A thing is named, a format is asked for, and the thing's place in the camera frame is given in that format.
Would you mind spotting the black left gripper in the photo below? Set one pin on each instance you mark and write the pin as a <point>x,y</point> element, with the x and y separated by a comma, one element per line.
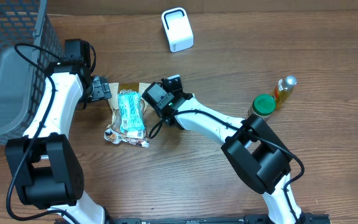
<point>101,89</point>

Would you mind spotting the teal tissue pack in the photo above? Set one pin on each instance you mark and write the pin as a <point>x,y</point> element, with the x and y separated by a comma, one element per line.
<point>131,112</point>

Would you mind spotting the brown snack bag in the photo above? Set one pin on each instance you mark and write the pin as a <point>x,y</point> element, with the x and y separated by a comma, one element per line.
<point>113,133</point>

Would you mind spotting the green lid white jar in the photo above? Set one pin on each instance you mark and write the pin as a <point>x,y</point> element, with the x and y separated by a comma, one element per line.
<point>263,106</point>

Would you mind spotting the yellow oil bottle silver cap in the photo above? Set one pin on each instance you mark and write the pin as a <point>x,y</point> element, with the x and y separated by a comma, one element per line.
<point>283,89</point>

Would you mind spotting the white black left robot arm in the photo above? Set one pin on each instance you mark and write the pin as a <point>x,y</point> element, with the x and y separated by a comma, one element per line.
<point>47,177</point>

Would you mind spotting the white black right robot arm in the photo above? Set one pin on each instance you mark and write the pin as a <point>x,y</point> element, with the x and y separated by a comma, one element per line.
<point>254,151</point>

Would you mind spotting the white barcode scanner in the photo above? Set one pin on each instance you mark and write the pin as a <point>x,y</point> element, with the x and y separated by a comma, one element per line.
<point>177,28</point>

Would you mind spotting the dark grey mesh basket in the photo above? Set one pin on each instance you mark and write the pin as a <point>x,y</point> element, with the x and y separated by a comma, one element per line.
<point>28,43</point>

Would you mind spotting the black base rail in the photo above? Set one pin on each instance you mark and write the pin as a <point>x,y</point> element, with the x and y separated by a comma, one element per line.
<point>309,218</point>

